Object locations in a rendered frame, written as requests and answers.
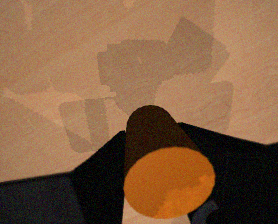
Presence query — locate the orange knob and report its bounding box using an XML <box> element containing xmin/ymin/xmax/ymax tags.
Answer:
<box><xmin>123</xmin><ymin>105</ymin><xmax>215</xmax><ymax>219</ymax></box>

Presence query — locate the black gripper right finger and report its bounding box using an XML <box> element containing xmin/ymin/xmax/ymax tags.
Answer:
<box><xmin>178</xmin><ymin>122</ymin><xmax>278</xmax><ymax>224</ymax></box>

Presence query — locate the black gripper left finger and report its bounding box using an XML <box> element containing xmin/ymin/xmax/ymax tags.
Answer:
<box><xmin>0</xmin><ymin>130</ymin><xmax>126</xmax><ymax>224</ymax></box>

